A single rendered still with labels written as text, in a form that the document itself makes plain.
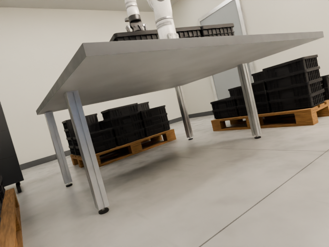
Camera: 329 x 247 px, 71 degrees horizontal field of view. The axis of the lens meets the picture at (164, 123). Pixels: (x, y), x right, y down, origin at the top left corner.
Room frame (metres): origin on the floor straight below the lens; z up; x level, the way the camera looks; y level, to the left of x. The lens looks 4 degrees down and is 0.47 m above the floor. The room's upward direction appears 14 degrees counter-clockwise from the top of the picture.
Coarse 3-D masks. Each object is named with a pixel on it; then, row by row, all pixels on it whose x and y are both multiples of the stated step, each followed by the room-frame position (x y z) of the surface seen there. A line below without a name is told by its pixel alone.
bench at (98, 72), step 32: (320, 32) 1.51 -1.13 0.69; (96, 64) 0.77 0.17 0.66; (128, 64) 0.89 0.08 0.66; (160, 64) 1.05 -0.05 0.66; (192, 64) 1.29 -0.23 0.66; (224, 64) 1.68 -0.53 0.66; (64, 96) 1.29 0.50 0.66; (96, 96) 1.68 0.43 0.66; (128, 96) 2.39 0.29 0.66; (256, 128) 1.96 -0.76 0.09; (64, 160) 1.95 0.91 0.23; (96, 160) 1.19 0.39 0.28; (96, 192) 1.17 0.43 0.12
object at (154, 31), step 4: (120, 32) 1.31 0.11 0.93; (124, 32) 1.32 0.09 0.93; (128, 32) 1.33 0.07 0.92; (132, 32) 1.34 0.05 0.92; (136, 32) 1.35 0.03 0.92; (140, 32) 1.36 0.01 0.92; (144, 32) 1.38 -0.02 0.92; (148, 32) 1.39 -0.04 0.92; (152, 32) 1.40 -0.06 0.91; (156, 32) 1.41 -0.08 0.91; (112, 36) 1.34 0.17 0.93; (116, 36) 1.30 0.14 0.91; (120, 36) 1.31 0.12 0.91; (124, 36) 1.32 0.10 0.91; (112, 40) 1.36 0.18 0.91
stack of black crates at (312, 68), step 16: (288, 64) 2.10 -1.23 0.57; (304, 64) 2.00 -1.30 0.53; (272, 80) 2.24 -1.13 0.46; (288, 80) 2.12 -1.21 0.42; (304, 80) 2.01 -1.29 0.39; (320, 80) 2.11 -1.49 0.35; (272, 96) 2.27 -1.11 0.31; (288, 96) 2.14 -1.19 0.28; (304, 96) 2.03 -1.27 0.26; (320, 96) 2.09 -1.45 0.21
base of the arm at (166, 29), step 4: (164, 20) 1.16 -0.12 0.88; (168, 20) 1.17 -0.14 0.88; (172, 20) 1.19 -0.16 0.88; (156, 24) 1.19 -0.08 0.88; (160, 24) 1.17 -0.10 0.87; (164, 24) 1.16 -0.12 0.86; (168, 24) 1.16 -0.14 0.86; (172, 24) 1.18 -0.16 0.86; (160, 28) 1.17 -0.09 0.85; (164, 28) 1.16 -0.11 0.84; (168, 28) 1.16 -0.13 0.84; (172, 28) 1.17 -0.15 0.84; (160, 32) 1.18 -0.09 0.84; (164, 32) 1.17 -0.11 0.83; (168, 32) 1.16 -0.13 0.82; (172, 32) 1.17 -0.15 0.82; (160, 36) 1.19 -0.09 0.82; (164, 36) 1.17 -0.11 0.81; (168, 36) 1.16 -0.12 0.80; (172, 36) 1.17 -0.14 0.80; (176, 36) 1.18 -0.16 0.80
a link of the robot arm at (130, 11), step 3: (129, 6) 1.43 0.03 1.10; (132, 6) 1.42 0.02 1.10; (135, 6) 1.43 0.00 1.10; (126, 9) 1.45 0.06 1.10; (129, 9) 1.43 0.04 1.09; (132, 9) 1.42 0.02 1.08; (135, 9) 1.43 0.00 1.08; (138, 9) 1.45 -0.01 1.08; (129, 12) 1.43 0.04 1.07; (132, 12) 1.42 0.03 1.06; (135, 12) 1.42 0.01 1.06; (138, 12) 1.44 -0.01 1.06; (129, 15) 1.43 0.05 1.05; (126, 18) 1.49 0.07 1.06; (126, 21) 1.50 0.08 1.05
